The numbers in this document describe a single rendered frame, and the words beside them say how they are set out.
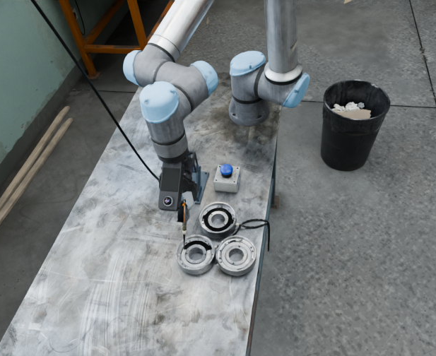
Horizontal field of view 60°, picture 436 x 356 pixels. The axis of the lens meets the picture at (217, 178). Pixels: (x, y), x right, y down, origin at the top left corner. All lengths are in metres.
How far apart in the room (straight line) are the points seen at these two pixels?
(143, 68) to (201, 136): 0.53
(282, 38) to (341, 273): 1.22
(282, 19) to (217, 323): 0.78
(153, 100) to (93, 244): 0.56
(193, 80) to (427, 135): 2.06
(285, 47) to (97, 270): 0.80
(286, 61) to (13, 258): 1.79
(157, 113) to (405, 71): 2.62
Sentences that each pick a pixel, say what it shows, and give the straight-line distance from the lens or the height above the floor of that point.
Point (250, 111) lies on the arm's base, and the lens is 1.34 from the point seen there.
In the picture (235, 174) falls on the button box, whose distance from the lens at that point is 1.15.
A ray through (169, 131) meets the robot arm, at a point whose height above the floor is 1.21.
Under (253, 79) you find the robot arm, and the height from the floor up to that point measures 0.99.
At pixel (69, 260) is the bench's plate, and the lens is 1.16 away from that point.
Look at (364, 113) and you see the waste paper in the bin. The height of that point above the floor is 0.35.
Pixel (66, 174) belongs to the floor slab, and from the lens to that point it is 2.59.
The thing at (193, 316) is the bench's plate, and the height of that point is 0.80.
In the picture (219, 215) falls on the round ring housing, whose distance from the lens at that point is 1.09.
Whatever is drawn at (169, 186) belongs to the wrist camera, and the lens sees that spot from 0.83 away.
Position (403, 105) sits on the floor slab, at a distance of 2.85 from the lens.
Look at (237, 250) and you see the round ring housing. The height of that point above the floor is 0.82.
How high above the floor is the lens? 1.71
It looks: 49 degrees down
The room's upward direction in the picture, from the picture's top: 8 degrees counter-clockwise
